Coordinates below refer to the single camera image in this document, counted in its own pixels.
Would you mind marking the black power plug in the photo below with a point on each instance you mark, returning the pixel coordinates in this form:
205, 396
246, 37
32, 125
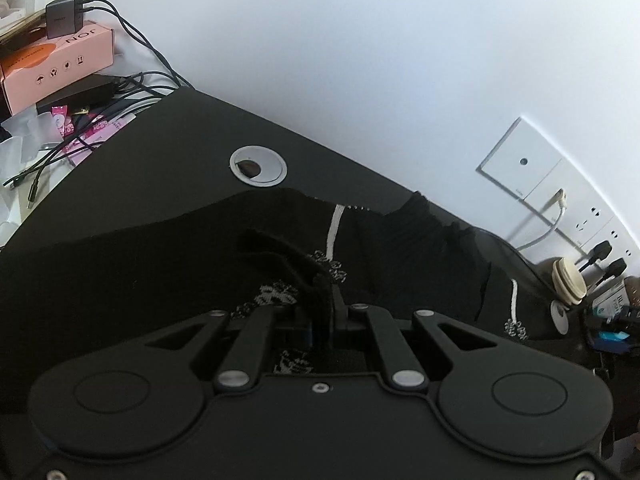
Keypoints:
616, 267
597, 252

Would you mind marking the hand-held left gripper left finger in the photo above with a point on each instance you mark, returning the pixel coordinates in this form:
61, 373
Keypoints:
302, 330

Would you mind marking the pink printed packet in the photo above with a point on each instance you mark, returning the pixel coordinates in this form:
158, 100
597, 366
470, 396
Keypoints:
95, 132

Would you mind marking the black charger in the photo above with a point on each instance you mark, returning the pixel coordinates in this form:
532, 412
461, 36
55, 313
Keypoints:
65, 17

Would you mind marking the brown supplement bottle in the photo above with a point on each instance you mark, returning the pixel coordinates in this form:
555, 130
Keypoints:
631, 292

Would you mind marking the pink cardboard box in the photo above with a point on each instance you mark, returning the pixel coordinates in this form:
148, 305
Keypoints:
60, 60

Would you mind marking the white wall socket panel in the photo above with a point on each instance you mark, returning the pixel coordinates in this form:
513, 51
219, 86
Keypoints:
505, 165

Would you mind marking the black white patterned sweater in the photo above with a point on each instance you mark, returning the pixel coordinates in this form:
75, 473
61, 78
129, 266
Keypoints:
400, 240

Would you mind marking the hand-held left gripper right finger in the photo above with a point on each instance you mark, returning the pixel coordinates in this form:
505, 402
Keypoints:
337, 320

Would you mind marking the silver round desk grommet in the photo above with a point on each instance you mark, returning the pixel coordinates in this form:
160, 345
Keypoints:
274, 172

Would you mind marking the clear plastic bag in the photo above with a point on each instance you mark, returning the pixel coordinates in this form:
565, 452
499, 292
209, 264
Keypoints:
25, 130

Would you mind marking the cream tape roll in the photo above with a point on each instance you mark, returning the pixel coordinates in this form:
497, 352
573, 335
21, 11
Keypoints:
570, 280

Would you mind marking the black power brick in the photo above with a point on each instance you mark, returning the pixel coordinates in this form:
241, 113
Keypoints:
75, 91

